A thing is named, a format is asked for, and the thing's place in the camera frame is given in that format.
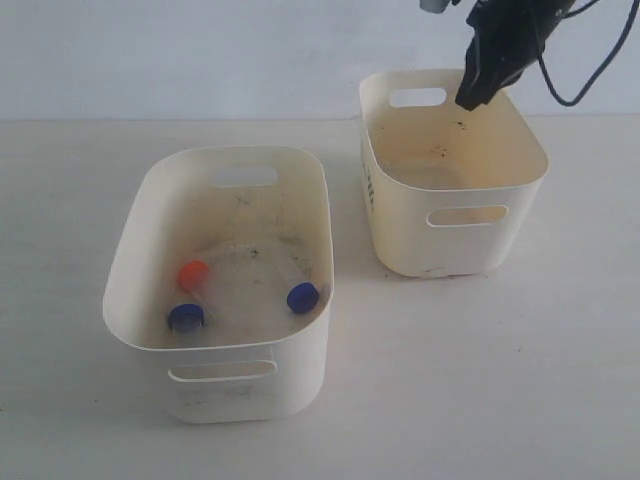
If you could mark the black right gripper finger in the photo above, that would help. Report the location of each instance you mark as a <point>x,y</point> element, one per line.
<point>477,49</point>
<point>493,75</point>

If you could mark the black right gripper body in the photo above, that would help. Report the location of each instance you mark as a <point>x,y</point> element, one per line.
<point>512,32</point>

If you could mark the blue-capped clear tube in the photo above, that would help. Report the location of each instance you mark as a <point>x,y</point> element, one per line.
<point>185,323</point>
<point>308,298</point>

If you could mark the orange-capped clear tube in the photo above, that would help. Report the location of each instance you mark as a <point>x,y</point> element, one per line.
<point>195,278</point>

